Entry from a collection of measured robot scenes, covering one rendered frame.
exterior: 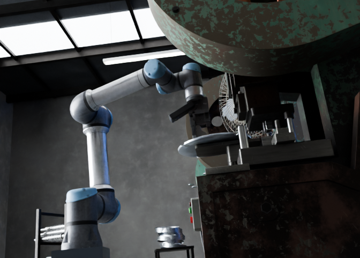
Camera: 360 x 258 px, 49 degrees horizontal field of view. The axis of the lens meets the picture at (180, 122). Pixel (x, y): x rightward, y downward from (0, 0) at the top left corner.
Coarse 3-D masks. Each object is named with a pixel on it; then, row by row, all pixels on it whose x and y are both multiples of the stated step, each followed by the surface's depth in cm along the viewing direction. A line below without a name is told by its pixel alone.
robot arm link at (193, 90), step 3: (189, 87) 160; (192, 87) 160; (195, 87) 160; (198, 87) 160; (201, 87) 161; (186, 90) 161; (189, 90) 160; (192, 90) 159; (195, 90) 159; (198, 90) 160; (201, 90) 161; (186, 93) 161; (189, 93) 160; (192, 93) 159; (195, 93) 159; (198, 93) 159; (201, 93) 160; (186, 96) 161; (189, 96) 160; (201, 96) 161
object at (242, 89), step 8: (240, 88) 168; (248, 88) 153; (256, 88) 153; (264, 88) 152; (272, 88) 152; (240, 96) 155; (248, 96) 152; (256, 96) 152; (264, 96) 151; (272, 96) 151; (240, 104) 154; (248, 104) 151; (256, 104) 151; (264, 104) 150; (272, 104) 150; (240, 112) 153; (248, 112) 152; (240, 120) 162
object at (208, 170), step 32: (352, 160) 124; (224, 192) 123; (256, 192) 122; (288, 192) 121; (320, 192) 120; (352, 192) 119; (224, 224) 119; (256, 224) 118; (288, 224) 118; (320, 224) 117; (352, 224) 116; (224, 256) 116; (256, 256) 115; (288, 256) 115; (320, 256) 114; (352, 256) 113
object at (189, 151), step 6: (222, 132) 141; (228, 132) 141; (198, 138) 142; (204, 138) 142; (210, 138) 143; (216, 138) 144; (222, 138) 145; (228, 138) 146; (234, 138) 147; (186, 144) 146; (192, 144) 147; (198, 144) 148; (180, 150) 153; (186, 150) 154; (192, 150) 155; (186, 156) 162; (192, 156) 163; (210, 156) 167
